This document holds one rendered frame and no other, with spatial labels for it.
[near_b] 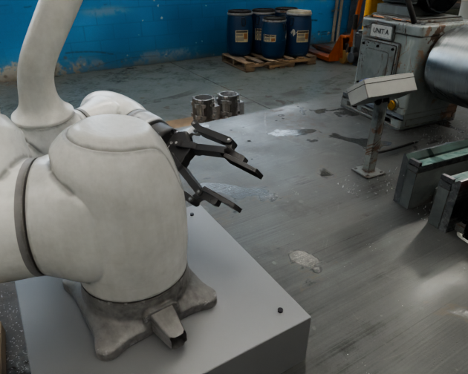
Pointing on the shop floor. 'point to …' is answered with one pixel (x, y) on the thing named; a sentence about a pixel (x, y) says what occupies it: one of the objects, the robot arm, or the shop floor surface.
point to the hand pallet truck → (337, 53)
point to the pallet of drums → (268, 38)
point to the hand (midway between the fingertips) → (234, 183)
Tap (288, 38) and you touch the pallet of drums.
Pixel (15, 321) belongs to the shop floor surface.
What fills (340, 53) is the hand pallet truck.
